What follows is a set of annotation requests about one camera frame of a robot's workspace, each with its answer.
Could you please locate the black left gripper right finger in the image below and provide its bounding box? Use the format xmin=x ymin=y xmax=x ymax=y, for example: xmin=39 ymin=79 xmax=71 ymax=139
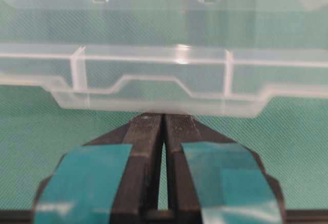
xmin=163 ymin=114 xmax=286 ymax=223

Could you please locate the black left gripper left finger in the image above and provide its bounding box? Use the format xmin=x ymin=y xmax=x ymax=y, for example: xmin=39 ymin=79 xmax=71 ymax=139
xmin=33 ymin=113 xmax=163 ymax=223

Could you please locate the clear plastic box lid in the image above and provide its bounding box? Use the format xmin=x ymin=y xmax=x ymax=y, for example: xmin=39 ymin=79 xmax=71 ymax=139
xmin=1 ymin=0 xmax=327 ymax=117

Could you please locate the green table cloth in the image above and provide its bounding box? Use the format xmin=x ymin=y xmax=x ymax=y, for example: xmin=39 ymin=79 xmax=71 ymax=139
xmin=1 ymin=85 xmax=327 ymax=210

